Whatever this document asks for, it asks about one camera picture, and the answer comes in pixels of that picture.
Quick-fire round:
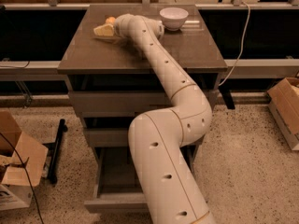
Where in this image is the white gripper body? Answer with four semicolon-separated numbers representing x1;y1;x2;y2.
114;14;129;37

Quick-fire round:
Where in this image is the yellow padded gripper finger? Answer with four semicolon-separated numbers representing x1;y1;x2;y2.
93;23;114;36

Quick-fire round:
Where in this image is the orange fruit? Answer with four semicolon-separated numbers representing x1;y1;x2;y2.
106;17;116;25

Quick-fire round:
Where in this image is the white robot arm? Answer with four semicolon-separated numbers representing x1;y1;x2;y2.
93;14;216;224

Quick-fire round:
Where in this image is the grey drawer cabinet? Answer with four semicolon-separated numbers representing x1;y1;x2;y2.
57;3;228;165

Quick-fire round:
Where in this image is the grey top drawer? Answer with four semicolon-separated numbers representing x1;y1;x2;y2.
68;91;212;119

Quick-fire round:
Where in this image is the grey drawer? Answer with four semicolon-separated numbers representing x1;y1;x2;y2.
83;128;128;147
68;91;212;119
83;146;200;214

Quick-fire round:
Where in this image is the grey middle drawer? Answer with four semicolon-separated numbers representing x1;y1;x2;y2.
83;128;128;147

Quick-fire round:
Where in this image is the grey bottom drawer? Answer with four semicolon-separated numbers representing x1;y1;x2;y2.
83;146;200;214

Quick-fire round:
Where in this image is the white ceramic bowl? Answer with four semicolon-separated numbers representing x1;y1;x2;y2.
160;7;189;31

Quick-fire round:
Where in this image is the black metal stand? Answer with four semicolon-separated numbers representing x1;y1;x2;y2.
45;119;68;185

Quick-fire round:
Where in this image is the open cardboard box left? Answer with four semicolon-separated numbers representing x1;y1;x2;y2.
0;111;48;211

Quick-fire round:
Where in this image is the cardboard box right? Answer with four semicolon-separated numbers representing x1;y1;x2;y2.
267;77;299;151

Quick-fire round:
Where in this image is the black table leg bracket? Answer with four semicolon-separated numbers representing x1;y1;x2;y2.
219;86;235;110

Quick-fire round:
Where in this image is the white cable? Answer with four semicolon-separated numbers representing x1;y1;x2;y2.
218;2;252;88

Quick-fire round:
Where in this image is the black cable left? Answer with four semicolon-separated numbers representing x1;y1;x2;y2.
0;131;45;224

